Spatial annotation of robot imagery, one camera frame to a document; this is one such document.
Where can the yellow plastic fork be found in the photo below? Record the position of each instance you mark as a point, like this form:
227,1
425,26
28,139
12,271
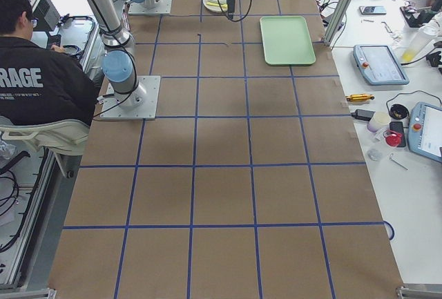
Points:
216,4

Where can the white speckled plate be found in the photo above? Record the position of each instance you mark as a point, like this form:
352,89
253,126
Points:
214,9

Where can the mint green tray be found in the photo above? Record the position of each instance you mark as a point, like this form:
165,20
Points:
286,41

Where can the black smartphone on table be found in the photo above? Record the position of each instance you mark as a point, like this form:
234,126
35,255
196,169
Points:
372,10

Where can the blue teach pendant far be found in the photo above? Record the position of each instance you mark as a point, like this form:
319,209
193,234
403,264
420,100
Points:
379,65

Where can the blue teach pendant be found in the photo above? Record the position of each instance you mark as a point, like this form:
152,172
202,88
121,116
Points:
379,65
424,133

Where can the black power adapter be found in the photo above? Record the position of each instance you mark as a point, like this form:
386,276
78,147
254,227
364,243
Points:
361,114

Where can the clear squeeze bottle yellow liquid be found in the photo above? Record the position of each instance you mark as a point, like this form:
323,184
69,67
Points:
423,37

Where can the brown paper table cover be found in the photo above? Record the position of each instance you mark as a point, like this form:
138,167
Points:
249,183

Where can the white paper cup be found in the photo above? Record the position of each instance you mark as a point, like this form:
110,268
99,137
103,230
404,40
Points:
378,121

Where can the person in black jacket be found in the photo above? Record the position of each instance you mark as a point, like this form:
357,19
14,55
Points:
39,86

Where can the red round tape dispenser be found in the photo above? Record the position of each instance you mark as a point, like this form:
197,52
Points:
392,138

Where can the white office chair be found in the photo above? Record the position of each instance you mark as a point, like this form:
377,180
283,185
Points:
65,137

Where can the silver allen key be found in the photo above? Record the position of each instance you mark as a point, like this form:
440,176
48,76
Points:
395,161

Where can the blue teach pendant near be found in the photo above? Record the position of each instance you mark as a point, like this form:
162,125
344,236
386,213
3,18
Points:
424,133

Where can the aluminium frame post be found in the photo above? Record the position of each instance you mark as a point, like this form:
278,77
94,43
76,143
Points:
335,21

